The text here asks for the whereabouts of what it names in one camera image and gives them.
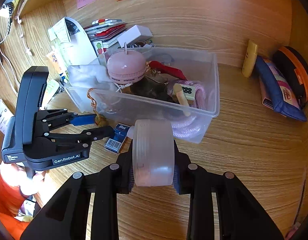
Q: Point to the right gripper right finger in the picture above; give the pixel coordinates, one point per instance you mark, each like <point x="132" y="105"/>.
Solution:
<point x="199" y="184"/>

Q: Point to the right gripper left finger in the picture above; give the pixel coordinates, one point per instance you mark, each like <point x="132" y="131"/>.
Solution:
<point x="112" y="180"/>

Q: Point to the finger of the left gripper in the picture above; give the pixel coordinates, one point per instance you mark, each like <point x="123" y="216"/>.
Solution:
<point x="89" y="135"/>
<point x="79" y="120"/>

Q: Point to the blue staples box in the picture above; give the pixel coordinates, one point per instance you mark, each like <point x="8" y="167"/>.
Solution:
<point x="117" y="139"/>

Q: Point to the white cloth pouch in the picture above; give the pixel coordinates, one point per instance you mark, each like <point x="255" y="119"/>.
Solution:
<point x="95" y="77"/>

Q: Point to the round translucent white container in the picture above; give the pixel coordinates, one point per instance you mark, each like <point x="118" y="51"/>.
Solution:
<point x="153" y="153"/>

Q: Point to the pink round device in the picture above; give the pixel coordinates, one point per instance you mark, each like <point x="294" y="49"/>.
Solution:
<point x="126" y="66"/>

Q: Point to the dark green spray bottle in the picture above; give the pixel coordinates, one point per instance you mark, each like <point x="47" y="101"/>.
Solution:
<point x="151" y="89"/>

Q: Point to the red gold drawstring pouch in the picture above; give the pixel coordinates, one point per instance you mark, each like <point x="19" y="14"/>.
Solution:
<point x="164" y="69"/>

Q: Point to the clear plastic storage bin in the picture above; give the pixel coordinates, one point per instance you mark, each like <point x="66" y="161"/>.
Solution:
<point x="188" y="123"/>

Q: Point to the mahjong tile charm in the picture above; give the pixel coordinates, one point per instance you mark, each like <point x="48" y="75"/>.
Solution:
<point x="184" y="94"/>

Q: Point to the left hand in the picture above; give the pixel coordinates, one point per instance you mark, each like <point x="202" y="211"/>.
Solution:
<point x="15" y="176"/>

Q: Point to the white folded paper sheet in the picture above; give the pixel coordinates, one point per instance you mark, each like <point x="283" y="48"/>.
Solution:
<point x="71" y="41"/>

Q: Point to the fruit sticker sheet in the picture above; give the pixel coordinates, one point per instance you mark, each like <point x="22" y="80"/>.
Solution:
<point x="98" y="46"/>

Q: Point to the stack of booklets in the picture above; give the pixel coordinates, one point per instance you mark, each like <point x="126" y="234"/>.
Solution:
<point x="105" y="30"/>

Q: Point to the white bowl of trinkets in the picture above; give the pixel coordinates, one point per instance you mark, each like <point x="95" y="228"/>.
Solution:
<point x="143" y="44"/>

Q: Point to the white rectangular box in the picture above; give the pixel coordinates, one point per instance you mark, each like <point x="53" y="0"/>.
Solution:
<point x="134" y="34"/>

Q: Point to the pink notebook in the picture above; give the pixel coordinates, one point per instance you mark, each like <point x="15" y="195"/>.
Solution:
<point x="265" y="96"/>

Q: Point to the navy blue pouch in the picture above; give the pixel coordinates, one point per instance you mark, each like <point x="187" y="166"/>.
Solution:
<point x="281" y="95"/>

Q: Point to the yellow lotion bottle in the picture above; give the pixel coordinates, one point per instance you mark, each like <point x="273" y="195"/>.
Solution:
<point x="250" y="58"/>

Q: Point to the black orange round case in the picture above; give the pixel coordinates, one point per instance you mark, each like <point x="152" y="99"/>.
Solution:
<point x="294" y="69"/>

